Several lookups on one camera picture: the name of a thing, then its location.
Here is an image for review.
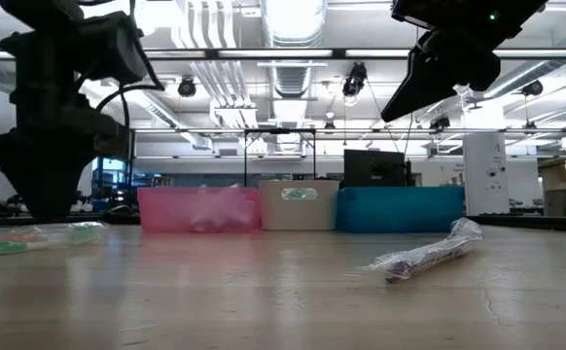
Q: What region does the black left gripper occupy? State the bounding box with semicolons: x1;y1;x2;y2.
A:
0;91;131;220

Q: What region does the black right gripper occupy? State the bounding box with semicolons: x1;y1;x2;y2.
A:
379;29;503;123

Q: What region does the orange toothbrush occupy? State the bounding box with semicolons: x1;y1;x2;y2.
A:
0;226;70;249

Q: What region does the black ceiling spotlight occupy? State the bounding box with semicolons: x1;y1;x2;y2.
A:
428;114;452;133
519;79;545;97
176;77;198;99
341;62;368;98

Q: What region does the black metal gantry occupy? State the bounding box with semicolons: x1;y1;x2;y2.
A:
126;126;138;195

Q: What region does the black monitor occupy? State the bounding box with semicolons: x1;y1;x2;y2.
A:
343;149;407;189

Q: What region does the pink plastic bin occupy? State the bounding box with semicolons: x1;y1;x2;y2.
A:
136;187;264;233

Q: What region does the teal plastic bin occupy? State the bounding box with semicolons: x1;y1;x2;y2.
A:
336;186;466;233

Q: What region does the white plastic bin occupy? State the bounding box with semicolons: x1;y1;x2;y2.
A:
258;179;341;231

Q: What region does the silver round ceiling duct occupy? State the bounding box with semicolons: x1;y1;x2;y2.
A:
258;0;329;157

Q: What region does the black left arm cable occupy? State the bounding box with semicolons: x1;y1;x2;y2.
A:
95;82;166;128

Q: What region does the white rectangular ceiling duct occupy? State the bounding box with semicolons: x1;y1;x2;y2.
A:
129;77;212;151

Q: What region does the black metal frame stand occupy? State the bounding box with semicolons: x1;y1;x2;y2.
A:
242;127;318;189

